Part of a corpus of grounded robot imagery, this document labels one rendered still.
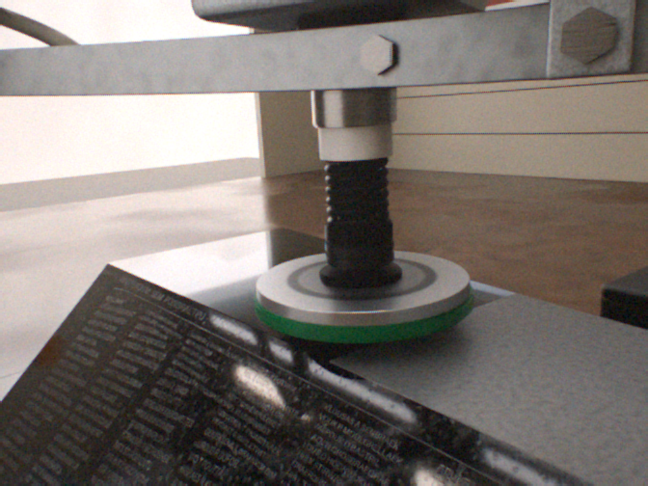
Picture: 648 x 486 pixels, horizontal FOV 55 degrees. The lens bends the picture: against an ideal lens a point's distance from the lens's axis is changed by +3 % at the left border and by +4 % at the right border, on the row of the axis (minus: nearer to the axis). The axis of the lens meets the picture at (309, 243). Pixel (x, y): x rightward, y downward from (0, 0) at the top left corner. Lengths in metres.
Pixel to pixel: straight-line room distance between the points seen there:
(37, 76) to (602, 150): 6.82
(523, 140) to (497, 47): 7.24
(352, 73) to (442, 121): 7.89
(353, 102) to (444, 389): 0.25
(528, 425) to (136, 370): 0.47
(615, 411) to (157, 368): 0.48
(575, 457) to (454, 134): 7.93
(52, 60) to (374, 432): 0.50
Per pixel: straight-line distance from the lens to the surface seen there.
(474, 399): 0.50
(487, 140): 7.99
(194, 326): 0.74
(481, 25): 0.49
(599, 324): 0.67
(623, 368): 0.58
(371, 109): 0.55
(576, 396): 0.52
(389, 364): 0.55
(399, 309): 0.52
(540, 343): 0.61
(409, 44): 0.50
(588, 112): 7.34
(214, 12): 0.53
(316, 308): 0.53
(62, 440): 0.84
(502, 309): 0.69
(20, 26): 1.20
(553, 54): 0.46
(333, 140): 0.56
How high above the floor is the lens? 1.06
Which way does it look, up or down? 13 degrees down
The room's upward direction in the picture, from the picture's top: 3 degrees counter-clockwise
